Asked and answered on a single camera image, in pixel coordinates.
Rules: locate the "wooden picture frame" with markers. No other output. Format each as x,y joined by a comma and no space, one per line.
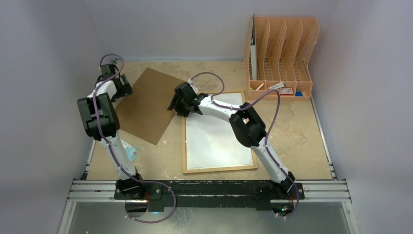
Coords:
251,166

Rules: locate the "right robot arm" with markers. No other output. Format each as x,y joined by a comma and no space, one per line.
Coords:
248,127

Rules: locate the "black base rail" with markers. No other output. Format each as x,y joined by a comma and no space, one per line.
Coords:
258,194

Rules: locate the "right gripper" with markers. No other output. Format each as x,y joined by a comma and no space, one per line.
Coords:
178,103

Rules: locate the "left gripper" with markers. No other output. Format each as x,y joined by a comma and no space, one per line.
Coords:
125,90

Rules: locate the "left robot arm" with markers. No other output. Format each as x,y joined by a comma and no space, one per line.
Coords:
101,122

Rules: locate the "red white small box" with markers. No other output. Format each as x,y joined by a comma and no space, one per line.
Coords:
286,91

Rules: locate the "blue white tape dispenser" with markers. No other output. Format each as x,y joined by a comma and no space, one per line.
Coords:
131,152

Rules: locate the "orange desk file organizer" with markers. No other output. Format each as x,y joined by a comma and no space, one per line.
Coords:
284,46

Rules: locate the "white marker pen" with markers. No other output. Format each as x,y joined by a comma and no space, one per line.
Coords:
278,85

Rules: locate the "white folder in organizer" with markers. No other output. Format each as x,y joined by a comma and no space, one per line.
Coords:
253,53

